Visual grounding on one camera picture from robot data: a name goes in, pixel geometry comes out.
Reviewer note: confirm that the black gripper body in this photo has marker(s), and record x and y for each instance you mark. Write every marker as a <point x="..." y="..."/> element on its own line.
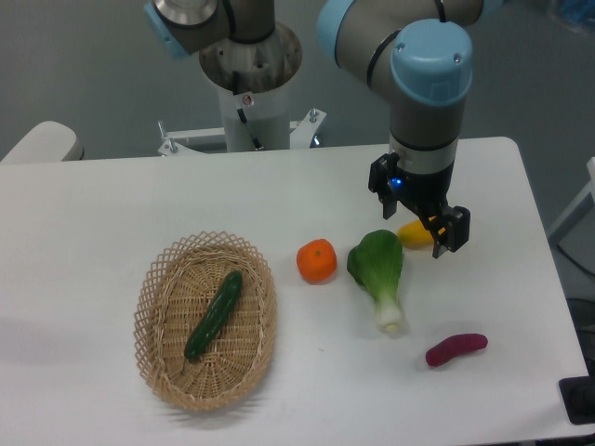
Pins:
<point x="419" y="193"/>

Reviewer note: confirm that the white chair armrest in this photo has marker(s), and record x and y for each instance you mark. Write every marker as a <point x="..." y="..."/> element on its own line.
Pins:
<point x="47" y="142"/>

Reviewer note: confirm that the orange tangerine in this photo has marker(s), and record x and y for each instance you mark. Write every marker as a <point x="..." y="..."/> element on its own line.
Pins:
<point x="316" y="261"/>

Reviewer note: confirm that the yellow lemon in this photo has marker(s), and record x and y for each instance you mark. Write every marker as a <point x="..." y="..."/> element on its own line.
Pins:
<point x="414" y="235"/>

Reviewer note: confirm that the black table clamp box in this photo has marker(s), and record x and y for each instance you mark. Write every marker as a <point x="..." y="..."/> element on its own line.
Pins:
<point x="578" y="399"/>

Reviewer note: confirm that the green cucumber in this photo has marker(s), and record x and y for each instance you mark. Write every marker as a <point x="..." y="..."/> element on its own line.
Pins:
<point x="216" y="316"/>

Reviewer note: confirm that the purple sweet potato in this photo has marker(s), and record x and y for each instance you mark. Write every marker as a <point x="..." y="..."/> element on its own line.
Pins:
<point x="453" y="347"/>

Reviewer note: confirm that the green bok choy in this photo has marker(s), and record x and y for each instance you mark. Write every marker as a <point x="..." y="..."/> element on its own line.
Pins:
<point x="376" y="264"/>

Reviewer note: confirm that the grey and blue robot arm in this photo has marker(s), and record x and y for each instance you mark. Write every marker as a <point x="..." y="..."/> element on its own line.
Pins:
<point x="415" y="55"/>

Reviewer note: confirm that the oval wicker basket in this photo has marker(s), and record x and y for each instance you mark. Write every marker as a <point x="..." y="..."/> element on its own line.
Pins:
<point x="174" y="296"/>

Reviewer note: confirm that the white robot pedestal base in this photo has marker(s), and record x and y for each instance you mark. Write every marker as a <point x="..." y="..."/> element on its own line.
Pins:
<point x="252" y="82"/>

